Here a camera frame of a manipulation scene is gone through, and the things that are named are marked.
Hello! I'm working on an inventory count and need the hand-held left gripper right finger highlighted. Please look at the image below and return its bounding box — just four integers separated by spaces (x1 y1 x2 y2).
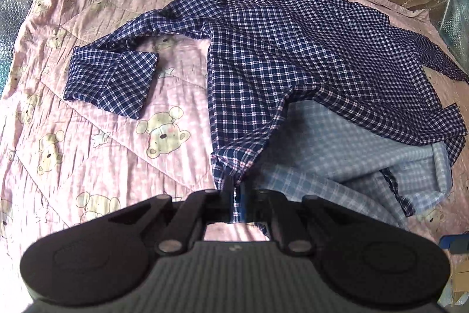
240 187 368 256

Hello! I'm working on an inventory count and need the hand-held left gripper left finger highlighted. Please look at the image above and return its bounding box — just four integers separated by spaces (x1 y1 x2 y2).
109 184 239 256

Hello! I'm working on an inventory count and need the navy plaid shirt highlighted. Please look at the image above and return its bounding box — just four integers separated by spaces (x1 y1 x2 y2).
63 0 469 236

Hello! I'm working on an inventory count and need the dark box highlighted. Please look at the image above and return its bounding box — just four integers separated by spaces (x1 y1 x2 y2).
438 234 469 257

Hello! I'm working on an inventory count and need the pink bear print blanket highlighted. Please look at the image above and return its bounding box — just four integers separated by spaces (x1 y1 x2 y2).
0 0 469 299

